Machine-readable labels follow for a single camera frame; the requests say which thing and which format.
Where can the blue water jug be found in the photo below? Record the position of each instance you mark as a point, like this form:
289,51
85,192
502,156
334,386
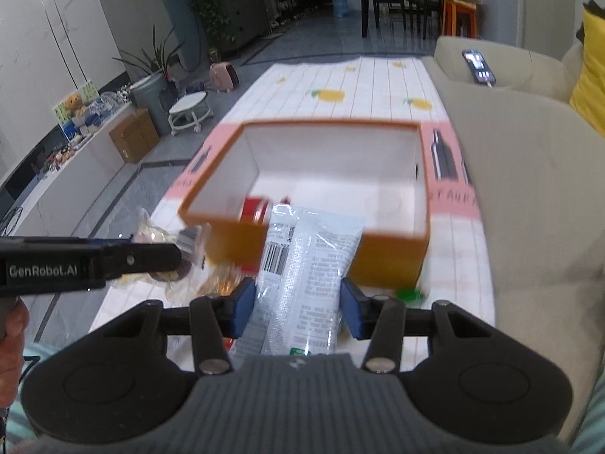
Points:
341,5

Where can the yellow cushion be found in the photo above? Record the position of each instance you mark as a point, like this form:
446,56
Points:
593,71

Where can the lemon print checked tablecloth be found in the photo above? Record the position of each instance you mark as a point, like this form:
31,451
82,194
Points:
359,99

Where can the orange cardboard box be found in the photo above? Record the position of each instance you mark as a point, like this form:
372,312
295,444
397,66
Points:
387,255

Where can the smartphone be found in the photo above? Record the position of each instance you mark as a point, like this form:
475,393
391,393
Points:
478,66

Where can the dark grey cabinet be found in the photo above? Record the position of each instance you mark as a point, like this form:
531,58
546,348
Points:
241,9

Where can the person's left hand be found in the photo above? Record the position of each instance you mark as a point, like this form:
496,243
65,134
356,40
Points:
14,354

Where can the brown cardboard carton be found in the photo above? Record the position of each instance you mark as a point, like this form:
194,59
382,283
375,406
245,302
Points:
134,135

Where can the green snack stick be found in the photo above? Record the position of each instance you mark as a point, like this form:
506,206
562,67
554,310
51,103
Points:
410,294

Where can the colourful picture board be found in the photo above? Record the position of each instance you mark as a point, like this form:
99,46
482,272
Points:
75,104

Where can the orange nut snack packet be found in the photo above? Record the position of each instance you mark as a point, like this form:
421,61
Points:
222,286

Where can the green and white snack packet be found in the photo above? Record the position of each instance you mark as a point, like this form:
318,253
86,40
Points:
307,265

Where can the striped teal clothing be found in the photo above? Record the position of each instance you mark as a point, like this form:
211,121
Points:
42,354

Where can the shoe rack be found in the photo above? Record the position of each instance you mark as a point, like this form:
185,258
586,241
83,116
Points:
288,4

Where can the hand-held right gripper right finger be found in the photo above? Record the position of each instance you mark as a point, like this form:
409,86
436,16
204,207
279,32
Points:
352,310

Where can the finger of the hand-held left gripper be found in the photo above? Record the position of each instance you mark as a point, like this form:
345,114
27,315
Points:
142,260

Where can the long leaf plant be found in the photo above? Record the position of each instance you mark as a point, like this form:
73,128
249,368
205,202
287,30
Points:
151,56

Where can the white round rolling stool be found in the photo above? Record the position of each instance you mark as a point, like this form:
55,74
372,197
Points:
189,104

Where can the orange stool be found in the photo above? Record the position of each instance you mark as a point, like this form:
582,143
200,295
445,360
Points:
461,8

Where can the red snack packet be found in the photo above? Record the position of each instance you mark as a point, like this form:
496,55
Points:
255,209
229,343

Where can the white media console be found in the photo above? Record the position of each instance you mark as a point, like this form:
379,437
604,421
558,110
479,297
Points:
61,184

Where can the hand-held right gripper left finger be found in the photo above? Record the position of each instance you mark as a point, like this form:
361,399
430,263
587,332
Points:
243,305

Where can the clear packet of pale snacks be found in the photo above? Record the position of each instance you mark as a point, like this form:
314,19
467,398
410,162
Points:
151,236

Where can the grey planter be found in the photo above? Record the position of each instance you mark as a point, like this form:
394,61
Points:
151,99

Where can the pink space heater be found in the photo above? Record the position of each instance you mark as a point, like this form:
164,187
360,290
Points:
224,75

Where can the beige sofa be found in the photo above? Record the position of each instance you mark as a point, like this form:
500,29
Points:
529,175

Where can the black cushion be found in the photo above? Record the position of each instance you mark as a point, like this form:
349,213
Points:
580,33

